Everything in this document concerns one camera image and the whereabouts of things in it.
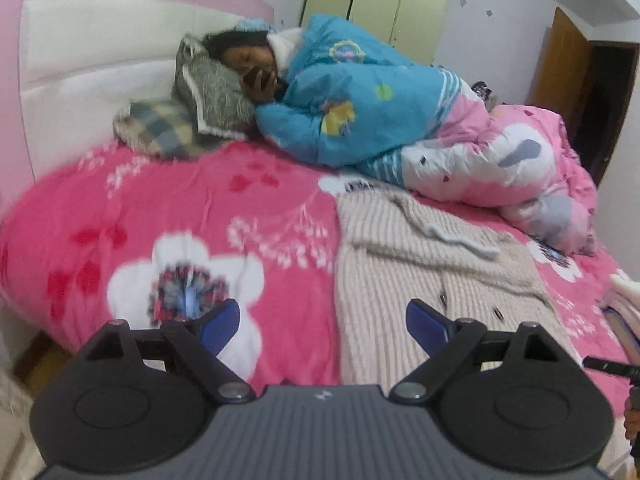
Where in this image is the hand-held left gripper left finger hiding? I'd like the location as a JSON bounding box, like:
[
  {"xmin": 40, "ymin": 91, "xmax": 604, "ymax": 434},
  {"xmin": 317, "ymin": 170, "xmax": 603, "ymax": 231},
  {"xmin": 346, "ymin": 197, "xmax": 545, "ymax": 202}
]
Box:
[{"xmin": 85, "ymin": 298, "xmax": 256, "ymax": 403}]

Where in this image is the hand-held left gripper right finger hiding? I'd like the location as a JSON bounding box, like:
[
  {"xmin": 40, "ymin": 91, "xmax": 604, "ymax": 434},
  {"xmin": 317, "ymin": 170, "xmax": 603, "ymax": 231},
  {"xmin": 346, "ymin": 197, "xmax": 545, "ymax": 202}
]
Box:
[{"xmin": 389, "ymin": 298, "xmax": 561, "ymax": 403}]

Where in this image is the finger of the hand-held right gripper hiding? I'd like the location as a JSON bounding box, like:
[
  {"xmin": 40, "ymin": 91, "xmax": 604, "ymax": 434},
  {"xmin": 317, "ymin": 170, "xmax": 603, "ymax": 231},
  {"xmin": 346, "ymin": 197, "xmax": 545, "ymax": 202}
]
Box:
[{"xmin": 582, "ymin": 356, "xmax": 640, "ymax": 380}]

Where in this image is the beige checked knit sweater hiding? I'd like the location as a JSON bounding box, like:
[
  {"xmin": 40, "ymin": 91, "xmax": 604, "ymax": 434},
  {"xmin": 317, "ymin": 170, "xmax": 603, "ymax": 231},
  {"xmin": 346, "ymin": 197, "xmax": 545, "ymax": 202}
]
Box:
[{"xmin": 332, "ymin": 187, "xmax": 571, "ymax": 391}]

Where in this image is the pile of folded light clothes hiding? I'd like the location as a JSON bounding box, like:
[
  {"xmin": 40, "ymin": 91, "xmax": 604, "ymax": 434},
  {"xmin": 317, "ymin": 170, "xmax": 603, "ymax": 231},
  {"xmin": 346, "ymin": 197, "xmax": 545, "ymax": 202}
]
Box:
[{"xmin": 599, "ymin": 295, "xmax": 640, "ymax": 366}]

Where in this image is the pink floral bed blanket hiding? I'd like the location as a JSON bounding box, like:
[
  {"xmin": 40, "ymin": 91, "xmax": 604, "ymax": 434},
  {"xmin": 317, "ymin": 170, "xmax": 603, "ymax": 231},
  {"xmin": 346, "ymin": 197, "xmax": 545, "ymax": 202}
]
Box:
[{"xmin": 0, "ymin": 140, "xmax": 640, "ymax": 461}]

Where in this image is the pink white patterned quilt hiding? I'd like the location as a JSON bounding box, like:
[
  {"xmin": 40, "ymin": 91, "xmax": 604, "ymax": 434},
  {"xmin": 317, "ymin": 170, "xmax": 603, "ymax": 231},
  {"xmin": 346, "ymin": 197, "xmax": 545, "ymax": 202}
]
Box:
[{"xmin": 370, "ymin": 67, "xmax": 601, "ymax": 256}]

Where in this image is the plaid pillow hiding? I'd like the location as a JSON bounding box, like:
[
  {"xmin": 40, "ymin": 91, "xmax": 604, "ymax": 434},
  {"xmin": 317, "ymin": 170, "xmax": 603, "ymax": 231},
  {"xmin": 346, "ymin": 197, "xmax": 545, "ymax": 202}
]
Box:
[{"xmin": 112, "ymin": 100, "xmax": 231, "ymax": 161}]

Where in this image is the grey lace-trimmed pillow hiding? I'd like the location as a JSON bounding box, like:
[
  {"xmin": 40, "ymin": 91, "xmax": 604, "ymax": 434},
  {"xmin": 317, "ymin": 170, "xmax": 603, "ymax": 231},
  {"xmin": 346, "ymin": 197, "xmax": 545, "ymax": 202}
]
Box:
[{"xmin": 172, "ymin": 34, "xmax": 258, "ymax": 141}]

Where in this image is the brown wooden door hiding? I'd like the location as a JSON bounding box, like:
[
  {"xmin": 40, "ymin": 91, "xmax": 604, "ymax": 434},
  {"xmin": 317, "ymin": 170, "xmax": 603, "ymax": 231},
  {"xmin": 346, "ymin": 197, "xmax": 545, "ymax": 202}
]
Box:
[{"xmin": 530, "ymin": 7, "xmax": 640, "ymax": 186}]

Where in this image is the pale yellow wardrobe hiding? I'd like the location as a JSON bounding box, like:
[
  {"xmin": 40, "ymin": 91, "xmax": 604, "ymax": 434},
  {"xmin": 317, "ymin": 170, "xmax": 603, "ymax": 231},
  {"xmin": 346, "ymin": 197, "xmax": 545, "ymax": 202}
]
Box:
[{"xmin": 300, "ymin": 0, "xmax": 453, "ymax": 66}]

